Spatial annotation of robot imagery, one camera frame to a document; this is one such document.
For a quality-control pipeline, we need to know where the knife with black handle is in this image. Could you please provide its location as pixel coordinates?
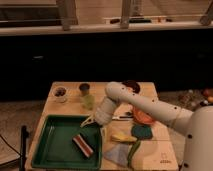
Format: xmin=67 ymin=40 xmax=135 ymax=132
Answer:
xmin=112 ymin=112 xmax=133 ymax=121

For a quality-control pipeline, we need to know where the dark small cup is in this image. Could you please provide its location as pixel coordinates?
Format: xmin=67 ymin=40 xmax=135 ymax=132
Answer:
xmin=79 ymin=83 xmax=90 ymax=96

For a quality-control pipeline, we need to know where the yellow wedge block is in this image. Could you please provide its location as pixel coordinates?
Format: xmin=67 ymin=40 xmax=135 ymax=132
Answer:
xmin=111 ymin=133 xmax=136 ymax=143

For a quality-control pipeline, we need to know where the light green cup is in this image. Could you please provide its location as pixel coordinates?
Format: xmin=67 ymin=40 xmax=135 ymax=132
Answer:
xmin=82 ymin=94 xmax=95 ymax=110

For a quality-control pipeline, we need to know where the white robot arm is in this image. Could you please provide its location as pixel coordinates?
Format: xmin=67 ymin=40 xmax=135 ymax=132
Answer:
xmin=81 ymin=82 xmax=213 ymax=171

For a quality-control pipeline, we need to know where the dark brown round object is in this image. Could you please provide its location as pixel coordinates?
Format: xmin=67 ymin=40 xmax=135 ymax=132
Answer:
xmin=122 ymin=80 xmax=140 ymax=94

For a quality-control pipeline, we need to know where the green plastic tray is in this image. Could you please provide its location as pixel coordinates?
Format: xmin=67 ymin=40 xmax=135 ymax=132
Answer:
xmin=31 ymin=115 xmax=102 ymax=170

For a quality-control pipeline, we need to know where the black chair frame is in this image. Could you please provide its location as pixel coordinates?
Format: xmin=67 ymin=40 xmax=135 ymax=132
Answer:
xmin=19 ymin=125 xmax=29 ymax=171

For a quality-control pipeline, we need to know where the orange plate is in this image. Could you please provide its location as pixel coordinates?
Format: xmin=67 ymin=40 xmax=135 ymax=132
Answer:
xmin=132 ymin=107 xmax=155 ymax=125

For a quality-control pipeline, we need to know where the green strip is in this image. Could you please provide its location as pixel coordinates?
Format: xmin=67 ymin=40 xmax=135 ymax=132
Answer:
xmin=127 ymin=140 xmax=141 ymax=168

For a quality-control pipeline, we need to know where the teal round cloth piece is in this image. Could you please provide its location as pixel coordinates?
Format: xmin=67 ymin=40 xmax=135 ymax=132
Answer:
xmin=131 ymin=125 xmax=153 ymax=140

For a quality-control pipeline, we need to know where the grey triangular cloth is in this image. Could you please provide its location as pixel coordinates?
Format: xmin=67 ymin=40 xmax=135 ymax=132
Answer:
xmin=103 ymin=144 xmax=129 ymax=167

